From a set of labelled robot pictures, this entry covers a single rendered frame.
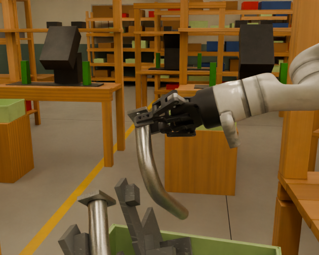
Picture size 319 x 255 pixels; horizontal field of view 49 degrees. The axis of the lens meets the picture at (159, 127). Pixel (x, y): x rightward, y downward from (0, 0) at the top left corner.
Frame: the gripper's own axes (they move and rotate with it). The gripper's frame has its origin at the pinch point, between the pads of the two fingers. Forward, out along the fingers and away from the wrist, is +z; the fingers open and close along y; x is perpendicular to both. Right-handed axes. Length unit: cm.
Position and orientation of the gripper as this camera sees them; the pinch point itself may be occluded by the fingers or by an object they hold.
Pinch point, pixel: (147, 124)
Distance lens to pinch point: 67.7
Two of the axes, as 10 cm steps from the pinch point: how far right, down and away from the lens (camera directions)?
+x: 0.8, 8.4, -5.4
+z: -9.4, 2.5, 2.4
